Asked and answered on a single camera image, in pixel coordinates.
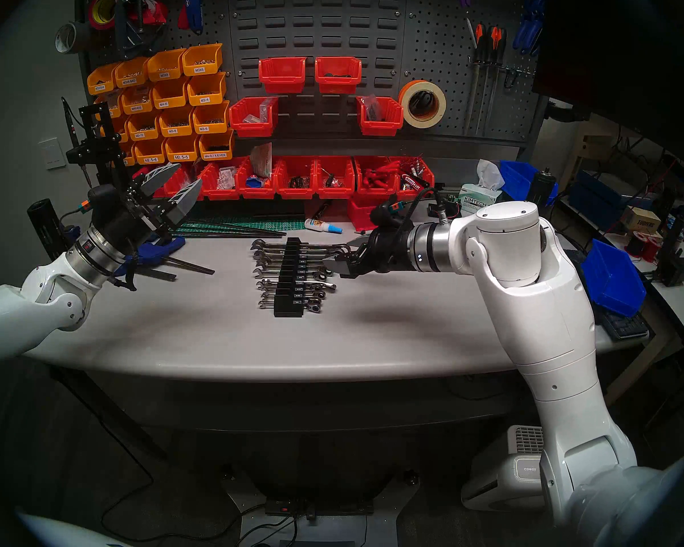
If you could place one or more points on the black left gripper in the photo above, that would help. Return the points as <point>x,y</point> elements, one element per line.
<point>117,215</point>

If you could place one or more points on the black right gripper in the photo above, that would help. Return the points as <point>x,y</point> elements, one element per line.
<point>385,249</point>

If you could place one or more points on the small chrome ratcheting wrench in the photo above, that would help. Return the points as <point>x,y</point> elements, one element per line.
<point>314,309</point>

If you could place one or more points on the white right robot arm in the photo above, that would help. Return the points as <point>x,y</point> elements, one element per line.
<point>547,301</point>

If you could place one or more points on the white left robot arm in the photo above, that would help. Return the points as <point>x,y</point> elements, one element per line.
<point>11,318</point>

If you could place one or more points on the black wrench holder case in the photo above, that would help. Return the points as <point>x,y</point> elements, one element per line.
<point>288,311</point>

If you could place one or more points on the red plastic bin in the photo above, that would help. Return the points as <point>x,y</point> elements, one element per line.
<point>218,192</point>
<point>422,193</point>
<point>360,212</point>
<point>295,191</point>
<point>189,174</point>
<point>379,127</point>
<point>282,76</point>
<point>139,171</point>
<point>376,191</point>
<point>334,191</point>
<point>256,191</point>
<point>337,76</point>
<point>253,127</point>

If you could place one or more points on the white glue bottle blue cap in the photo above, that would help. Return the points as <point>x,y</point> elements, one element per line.
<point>319,225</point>

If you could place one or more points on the yellow screw bin M2.5-5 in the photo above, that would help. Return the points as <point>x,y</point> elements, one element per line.
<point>180,149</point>

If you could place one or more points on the yellow screw bin M2.5-6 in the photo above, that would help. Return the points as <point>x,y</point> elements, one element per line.
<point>148,151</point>

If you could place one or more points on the black marker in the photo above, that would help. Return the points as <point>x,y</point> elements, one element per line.
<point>319,211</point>

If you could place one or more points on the clear plastic parts bag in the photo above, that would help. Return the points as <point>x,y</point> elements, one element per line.
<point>370,107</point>
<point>226,178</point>
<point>260,111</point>

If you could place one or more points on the blue bar clamp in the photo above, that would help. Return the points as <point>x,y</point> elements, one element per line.
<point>159,249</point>

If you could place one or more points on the yellow screw bin M4-0.7 hex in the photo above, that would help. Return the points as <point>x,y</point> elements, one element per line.
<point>215,145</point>

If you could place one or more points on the green cutting mat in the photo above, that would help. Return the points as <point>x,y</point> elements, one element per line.
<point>290,225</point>

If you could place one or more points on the yellow screw bin M3-8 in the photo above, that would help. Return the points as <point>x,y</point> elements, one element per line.
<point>175,122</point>

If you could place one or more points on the yellow screw bin M3-12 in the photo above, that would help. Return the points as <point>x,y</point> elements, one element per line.
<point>142,127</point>

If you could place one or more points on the yellow screw bin M3-6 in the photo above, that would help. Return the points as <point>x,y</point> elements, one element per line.
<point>210,117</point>

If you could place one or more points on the black articulated holder stand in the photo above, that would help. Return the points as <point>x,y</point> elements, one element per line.
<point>94,147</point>

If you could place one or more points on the tall clear parts bag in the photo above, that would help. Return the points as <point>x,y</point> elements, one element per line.
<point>260,159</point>

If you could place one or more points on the red Marks-A-Lot marker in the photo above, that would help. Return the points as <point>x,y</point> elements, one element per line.
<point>413,181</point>

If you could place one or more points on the yellow screw bin M4-6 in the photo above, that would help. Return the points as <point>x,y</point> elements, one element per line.
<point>170,94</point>

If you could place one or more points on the yellow screw bin M3-4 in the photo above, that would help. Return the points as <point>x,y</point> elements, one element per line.
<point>206,89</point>

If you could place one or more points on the black ribbed cylinder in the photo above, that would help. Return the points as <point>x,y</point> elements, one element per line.
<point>45,227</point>

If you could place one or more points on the Kimtech tissue box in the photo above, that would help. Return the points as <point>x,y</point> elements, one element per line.
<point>473,200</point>

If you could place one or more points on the white tissue sheet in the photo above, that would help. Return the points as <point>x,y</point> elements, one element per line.
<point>488,174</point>

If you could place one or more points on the black hanging clamp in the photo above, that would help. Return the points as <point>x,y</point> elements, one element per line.
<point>139,33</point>

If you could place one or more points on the beige masking tape roll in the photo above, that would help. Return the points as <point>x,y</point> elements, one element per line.
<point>440,104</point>

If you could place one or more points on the red hanging tool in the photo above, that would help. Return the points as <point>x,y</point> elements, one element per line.
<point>154,13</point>

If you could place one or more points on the grey tape roll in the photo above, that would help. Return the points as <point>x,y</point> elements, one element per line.
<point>81,36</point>

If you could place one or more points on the blue red hand tool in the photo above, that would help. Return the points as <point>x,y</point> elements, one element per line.
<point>195,10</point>

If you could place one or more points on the blue plastic bin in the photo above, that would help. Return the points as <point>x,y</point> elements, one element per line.
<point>518,178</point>
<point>613,278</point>

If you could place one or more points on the red yellow tape roll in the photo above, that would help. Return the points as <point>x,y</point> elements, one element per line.
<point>94,16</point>

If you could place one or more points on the black ribbed bottle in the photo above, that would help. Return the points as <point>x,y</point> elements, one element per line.
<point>542,182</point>

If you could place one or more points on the black carabiner clip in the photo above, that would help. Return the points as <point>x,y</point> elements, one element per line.
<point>510,80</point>

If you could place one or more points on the orange black screwdriver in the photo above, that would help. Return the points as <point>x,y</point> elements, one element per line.
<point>493,41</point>
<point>502,41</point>
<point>479,44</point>

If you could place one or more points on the black power strip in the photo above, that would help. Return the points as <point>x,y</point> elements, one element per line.
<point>319,506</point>

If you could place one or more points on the dark blue storage bin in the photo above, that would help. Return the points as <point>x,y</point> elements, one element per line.
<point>598,195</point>

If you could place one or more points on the white air purifier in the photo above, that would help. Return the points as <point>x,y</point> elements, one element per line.
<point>507,472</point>

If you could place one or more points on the black keyboard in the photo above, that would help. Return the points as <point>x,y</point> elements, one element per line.
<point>622,325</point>

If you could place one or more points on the small cardboard box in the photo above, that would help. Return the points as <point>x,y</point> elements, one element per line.
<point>641,220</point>

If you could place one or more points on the black monitor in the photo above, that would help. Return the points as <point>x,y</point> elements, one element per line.
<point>621,56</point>

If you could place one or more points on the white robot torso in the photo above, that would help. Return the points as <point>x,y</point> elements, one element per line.
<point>62,535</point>

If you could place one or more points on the white light switch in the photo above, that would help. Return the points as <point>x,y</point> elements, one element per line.
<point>51,154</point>

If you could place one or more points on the grey tool wall panel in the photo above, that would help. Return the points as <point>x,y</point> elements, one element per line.
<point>439,50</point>

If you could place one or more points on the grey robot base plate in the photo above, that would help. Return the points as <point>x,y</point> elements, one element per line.
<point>385,523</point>

